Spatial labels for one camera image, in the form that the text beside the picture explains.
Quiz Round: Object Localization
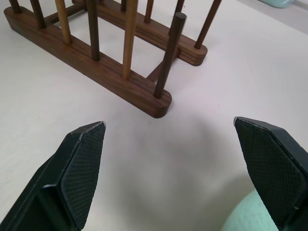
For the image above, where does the wooden dish rack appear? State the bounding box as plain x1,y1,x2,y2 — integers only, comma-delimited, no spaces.
3,0,223,118

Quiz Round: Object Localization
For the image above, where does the mint green object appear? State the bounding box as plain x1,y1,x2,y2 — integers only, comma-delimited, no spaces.
258,0,295,9

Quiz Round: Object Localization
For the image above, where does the green plate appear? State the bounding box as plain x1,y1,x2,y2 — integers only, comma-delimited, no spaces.
219,187,280,231

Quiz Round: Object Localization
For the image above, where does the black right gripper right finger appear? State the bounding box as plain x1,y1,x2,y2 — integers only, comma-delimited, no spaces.
233,116,308,231

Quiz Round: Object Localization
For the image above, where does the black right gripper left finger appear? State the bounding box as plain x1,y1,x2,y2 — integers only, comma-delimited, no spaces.
0,121,107,231

